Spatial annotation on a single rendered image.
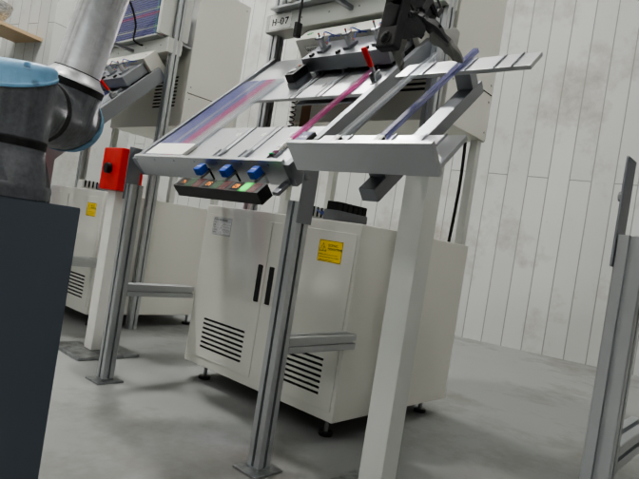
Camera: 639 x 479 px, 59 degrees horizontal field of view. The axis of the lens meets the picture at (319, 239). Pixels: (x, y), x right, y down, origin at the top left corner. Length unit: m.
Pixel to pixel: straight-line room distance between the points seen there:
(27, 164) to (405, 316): 0.77
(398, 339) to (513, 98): 3.42
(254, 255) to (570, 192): 2.89
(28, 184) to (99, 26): 0.34
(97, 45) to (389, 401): 0.92
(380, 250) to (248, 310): 0.49
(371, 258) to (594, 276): 2.80
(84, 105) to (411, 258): 0.72
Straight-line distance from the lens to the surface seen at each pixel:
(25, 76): 1.05
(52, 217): 1.04
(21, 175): 1.02
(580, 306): 4.24
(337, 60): 1.82
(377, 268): 1.64
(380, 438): 1.29
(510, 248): 4.29
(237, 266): 1.89
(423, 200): 1.22
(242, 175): 1.47
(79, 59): 1.18
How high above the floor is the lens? 0.56
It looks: level
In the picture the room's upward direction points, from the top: 9 degrees clockwise
